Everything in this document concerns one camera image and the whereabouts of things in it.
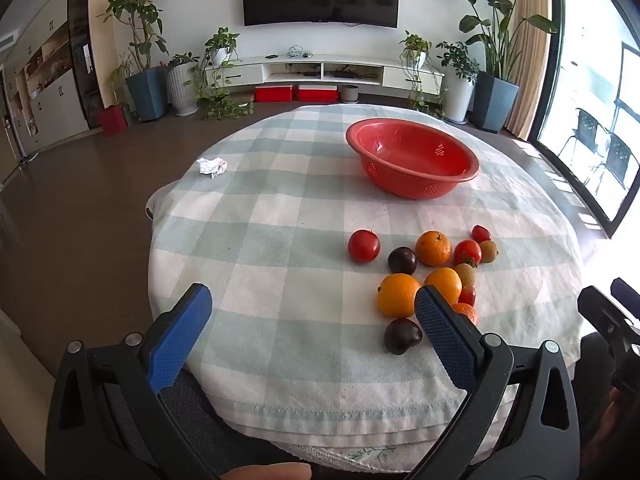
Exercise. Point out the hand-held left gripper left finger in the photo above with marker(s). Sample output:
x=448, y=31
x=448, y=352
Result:
x=177, y=345

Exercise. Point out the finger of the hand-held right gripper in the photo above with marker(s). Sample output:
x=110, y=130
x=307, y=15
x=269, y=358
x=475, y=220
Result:
x=625, y=292
x=602, y=317

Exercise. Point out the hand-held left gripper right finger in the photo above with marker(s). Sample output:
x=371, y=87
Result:
x=445, y=340

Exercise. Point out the small orange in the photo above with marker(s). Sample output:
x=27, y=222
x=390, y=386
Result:
x=466, y=314

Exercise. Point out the dark purple plum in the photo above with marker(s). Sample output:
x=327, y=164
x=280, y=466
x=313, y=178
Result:
x=402, y=261
x=400, y=337

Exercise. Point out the large orange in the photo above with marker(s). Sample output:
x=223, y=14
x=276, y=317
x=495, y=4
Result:
x=395, y=297

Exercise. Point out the orange with stem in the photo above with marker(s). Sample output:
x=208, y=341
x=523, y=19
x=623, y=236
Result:
x=433, y=249

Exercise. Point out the large red tomato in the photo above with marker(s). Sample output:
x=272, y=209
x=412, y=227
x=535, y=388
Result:
x=364, y=247

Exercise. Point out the red plastic colander bowl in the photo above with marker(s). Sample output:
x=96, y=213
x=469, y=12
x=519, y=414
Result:
x=410, y=155

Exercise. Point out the person's right hand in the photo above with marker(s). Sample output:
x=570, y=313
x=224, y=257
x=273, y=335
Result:
x=607, y=425

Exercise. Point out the person's left hand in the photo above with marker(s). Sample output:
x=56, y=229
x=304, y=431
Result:
x=267, y=472

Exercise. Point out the small red cherry tomato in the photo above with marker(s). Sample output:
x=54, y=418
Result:
x=468, y=296
x=481, y=234

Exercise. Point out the medium orange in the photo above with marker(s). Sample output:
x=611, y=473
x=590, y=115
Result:
x=445, y=282

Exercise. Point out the brown kiwi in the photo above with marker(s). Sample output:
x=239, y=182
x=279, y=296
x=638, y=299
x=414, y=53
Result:
x=489, y=252
x=465, y=275

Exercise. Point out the red tomato with calyx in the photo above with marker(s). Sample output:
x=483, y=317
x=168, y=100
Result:
x=467, y=251

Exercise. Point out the checked green white tablecloth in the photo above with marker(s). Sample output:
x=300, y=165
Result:
x=280, y=240

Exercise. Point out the white embroidered undercloth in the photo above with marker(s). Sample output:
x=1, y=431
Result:
x=340, y=455

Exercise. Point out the crumpled white tissue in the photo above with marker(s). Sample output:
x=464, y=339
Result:
x=210, y=166

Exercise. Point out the large-leaf plant in blue pot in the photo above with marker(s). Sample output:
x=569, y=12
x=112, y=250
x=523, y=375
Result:
x=492, y=102

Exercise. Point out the small red floor box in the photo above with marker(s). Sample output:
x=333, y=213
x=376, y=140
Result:
x=115, y=120

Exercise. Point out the pothos plant on floor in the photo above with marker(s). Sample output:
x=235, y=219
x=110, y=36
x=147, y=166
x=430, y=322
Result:
x=222, y=107

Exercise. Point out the bushy plant in white pot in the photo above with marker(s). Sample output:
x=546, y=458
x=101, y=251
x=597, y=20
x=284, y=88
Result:
x=457, y=95

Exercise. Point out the tall tree in blue pot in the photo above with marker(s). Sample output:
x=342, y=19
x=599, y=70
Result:
x=147, y=95

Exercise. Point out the plant in white ribbed pot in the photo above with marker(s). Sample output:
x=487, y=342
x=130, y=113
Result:
x=181, y=90

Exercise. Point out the beige curtain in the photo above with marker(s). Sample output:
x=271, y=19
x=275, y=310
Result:
x=530, y=50

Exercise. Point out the grey empty flowerpot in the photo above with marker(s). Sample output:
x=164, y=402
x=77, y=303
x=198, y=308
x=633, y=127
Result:
x=350, y=94

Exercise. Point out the black media box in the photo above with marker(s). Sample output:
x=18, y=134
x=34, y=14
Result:
x=345, y=74

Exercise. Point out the trailing pothos on cabinet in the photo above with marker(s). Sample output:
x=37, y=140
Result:
x=417, y=50

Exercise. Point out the trailing pothos in white pot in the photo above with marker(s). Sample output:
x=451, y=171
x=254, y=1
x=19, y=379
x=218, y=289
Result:
x=220, y=54

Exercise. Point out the white television cabinet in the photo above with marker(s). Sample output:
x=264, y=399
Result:
x=290, y=72

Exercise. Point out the dark tall cabinet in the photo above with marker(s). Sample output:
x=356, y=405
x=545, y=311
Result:
x=82, y=60

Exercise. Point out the black sliding door frame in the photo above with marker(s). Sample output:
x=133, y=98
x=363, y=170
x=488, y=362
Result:
x=550, y=85

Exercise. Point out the white wall cabinets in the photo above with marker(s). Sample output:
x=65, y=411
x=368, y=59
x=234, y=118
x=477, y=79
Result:
x=55, y=105

